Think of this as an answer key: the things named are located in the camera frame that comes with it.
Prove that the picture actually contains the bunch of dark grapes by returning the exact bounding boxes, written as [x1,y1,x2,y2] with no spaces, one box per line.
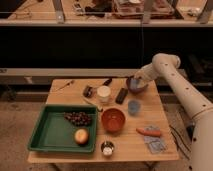
[64,112,92,126]

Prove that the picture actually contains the orange carrot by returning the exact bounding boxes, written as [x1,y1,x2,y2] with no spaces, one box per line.
[136,128,162,137]

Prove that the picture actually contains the green plastic tray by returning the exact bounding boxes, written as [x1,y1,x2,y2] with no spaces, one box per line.
[28,105,98,153]

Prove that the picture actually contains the black remote control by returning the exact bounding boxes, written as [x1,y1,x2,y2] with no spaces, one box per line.
[115,88,128,104]

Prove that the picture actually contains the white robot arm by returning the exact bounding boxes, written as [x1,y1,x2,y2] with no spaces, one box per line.
[134,53,213,171]

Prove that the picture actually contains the small metal cup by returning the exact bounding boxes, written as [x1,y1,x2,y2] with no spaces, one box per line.
[101,141,115,157]

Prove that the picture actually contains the orange bowl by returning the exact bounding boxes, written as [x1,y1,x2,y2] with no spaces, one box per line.
[101,108,126,133]

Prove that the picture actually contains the wooden spoon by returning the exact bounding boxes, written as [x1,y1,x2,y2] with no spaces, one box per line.
[82,97,103,112]

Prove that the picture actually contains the blue plastic cup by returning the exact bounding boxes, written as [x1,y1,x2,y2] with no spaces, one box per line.
[128,100,140,116]

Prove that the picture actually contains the white cup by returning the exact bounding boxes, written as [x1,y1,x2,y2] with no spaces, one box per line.
[97,86,111,103]

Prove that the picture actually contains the purple bowl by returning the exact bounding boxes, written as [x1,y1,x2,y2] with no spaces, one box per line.
[126,76,148,94]

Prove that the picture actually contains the black brush tool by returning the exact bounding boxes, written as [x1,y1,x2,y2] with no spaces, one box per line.
[83,86,94,98]

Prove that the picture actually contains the grey blue cloth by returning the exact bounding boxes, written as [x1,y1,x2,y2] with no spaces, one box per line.
[144,126,166,154]

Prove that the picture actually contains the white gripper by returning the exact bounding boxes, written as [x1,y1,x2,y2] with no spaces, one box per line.
[134,64,157,83]

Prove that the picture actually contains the black handled utensil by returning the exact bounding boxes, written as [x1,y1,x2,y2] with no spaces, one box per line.
[94,78,112,89]

